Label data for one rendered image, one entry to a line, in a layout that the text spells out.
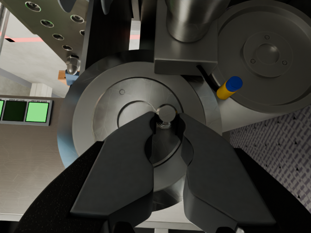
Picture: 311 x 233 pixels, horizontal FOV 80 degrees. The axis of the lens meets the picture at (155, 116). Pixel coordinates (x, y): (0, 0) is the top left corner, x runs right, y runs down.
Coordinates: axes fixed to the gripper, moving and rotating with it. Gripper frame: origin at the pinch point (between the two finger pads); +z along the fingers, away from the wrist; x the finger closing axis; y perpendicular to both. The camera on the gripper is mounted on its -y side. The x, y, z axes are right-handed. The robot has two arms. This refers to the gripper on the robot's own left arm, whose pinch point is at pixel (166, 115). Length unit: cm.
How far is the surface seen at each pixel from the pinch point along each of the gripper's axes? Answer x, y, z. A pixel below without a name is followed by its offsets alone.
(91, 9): -8.0, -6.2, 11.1
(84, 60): -8.0, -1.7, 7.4
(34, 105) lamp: -33.2, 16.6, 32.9
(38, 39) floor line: -148, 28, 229
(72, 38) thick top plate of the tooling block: -20.5, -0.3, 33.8
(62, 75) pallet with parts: -161, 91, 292
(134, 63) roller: -2.9, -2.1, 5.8
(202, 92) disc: 3.4, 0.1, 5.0
